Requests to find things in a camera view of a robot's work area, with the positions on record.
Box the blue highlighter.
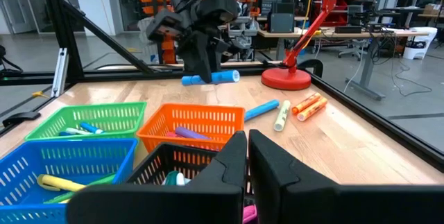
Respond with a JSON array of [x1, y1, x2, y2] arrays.
[[244, 98, 281, 123], [180, 69, 241, 87]]

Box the black table clamp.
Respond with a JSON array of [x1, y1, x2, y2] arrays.
[[1, 110, 42, 128]]

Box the black arched clamp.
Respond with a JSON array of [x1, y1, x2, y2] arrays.
[[297, 58, 325, 79]]

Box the yellow slim highlighter pen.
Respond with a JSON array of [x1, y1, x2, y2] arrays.
[[36, 173, 87, 193]]

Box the pink-capped white marker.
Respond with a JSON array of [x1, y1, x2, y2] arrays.
[[241, 204, 259, 224]]

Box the black desk cables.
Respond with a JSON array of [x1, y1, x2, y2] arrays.
[[367, 31, 434, 97]]

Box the blue plastic basket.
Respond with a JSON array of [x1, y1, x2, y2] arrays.
[[0, 137, 139, 224]]

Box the black plastic basket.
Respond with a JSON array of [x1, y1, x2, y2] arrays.
[[124, 141, 259, 224]]

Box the cardboard box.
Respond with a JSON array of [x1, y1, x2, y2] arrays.
[[422, 3, 442, 17]]

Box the orange plastic basket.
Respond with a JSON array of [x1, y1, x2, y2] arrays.
[[135, 103, 246, 153]]

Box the cream marker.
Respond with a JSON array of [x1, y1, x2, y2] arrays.
[[273, 99, 292, 132]]

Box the yellow hanging cable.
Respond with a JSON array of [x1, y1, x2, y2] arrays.
[[300, 0, 317, 36]]

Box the grey office chair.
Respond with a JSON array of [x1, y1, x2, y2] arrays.
[[337, 38, 369, 60]]

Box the green plastic basket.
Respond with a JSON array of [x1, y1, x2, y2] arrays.
[[23, 101, 148, 142]]

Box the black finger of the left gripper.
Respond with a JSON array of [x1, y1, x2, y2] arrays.
[[182, 31, 222, 83]]

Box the white waste bin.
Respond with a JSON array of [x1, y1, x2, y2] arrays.
[[402, 26, 439, 61]]

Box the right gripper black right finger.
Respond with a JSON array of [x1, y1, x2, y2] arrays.
[[248, 129, 444, 224]]

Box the orange parts bins shelf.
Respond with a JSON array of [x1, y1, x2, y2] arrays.
[[137, 0, 178, 66]]

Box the dark grey box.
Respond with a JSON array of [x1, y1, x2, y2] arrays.
[[269, 12, 296, 34]]

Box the purple highlighter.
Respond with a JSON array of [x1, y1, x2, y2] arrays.
[[173, 126, 213, 141]]

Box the teal-capped white marker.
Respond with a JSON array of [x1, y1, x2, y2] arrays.
[[160, 170, 192, 187]]

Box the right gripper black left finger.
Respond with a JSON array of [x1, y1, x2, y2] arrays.
[[66, 130, 248, 224]]

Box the black aluminium table frame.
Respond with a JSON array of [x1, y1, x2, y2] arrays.
[[0, 0, 444, 173]]

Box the orange highlighter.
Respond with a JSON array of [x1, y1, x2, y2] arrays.
[[291, 92, 323, 116], [296, 96, 329, 123]]

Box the red desk lamp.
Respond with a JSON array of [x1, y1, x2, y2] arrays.
[[260, 0, 339, 92]]

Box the silver frame bracket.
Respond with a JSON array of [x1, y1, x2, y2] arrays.
[[50, 47, 70, 98]]

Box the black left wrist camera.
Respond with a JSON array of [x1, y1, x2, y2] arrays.
[[145, 8, 183, 43]]

